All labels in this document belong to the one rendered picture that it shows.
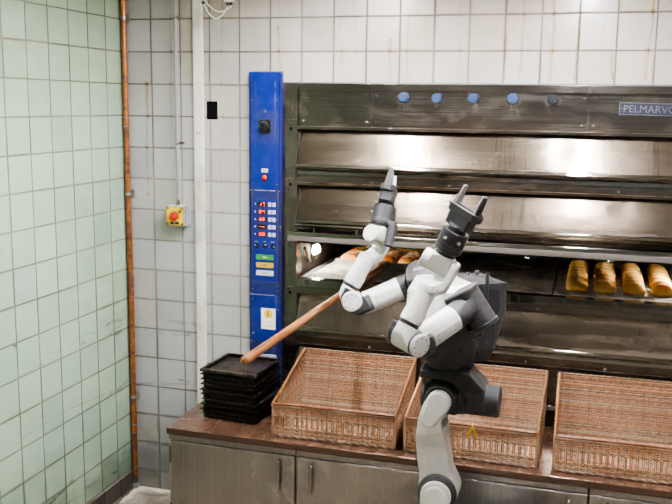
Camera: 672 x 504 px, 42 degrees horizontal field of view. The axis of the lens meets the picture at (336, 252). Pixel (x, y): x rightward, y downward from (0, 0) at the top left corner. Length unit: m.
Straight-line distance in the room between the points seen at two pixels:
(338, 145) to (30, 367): 1.67
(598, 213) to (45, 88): 2.41
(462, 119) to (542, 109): 0.35
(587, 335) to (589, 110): 0.98
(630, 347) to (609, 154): 0.84
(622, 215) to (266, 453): 1.84
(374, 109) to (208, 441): 1.66
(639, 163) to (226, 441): 2.13
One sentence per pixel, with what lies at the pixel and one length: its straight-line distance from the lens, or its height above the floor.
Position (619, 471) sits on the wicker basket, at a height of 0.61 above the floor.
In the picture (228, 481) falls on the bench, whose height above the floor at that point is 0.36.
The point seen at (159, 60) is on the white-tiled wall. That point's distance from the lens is 4.43.
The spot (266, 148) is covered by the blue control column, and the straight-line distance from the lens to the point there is 4.17.
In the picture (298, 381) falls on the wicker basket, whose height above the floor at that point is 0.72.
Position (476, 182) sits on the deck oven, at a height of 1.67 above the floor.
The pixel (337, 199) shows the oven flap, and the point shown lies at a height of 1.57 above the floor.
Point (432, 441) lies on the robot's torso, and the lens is 3.26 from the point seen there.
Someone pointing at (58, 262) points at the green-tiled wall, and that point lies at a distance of 4.07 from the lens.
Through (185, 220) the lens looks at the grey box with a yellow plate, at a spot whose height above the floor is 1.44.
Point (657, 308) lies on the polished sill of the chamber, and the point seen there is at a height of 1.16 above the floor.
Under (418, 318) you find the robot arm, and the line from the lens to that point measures 2.77.
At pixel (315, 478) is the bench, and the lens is 3.88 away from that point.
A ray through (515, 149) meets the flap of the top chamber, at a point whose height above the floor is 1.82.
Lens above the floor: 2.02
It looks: 10 degrees down
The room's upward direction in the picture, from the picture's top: 1 degrees clockwise
